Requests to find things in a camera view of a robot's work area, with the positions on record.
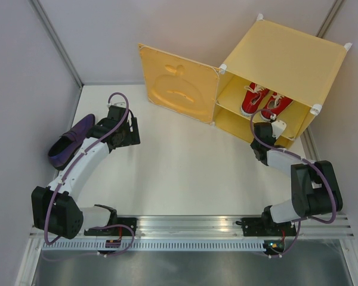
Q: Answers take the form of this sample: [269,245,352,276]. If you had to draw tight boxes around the yellow cabinet door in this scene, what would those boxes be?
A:
[138,43,220,123]

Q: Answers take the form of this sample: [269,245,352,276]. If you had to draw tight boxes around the red sneaker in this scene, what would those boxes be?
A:
[260,92,293,122]
[240,82,270,116]

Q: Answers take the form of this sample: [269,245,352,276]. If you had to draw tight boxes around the aluminium mounting rail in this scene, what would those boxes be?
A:
[29,214,356,239]

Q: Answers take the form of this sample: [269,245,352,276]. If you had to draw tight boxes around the yellow plastic shoe cabinet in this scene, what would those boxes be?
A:
[214,15,351,147]

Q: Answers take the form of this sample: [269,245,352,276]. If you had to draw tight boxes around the purple loafer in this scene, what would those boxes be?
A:
[48,114,95,171]

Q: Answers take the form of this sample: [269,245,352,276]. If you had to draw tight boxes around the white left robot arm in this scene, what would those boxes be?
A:
[31,105,140,239]

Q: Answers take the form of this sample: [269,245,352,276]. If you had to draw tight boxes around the white slotted cable duct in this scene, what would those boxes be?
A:
[42,239,266,252]

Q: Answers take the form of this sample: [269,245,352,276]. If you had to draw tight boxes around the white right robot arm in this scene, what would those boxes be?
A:
[243,120,343,236]

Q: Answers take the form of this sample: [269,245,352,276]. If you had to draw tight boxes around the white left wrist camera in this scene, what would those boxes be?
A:
[107,102,126,108]

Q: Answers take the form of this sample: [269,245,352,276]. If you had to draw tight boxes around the red sneaker front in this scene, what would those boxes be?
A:
[240,82,270,116]

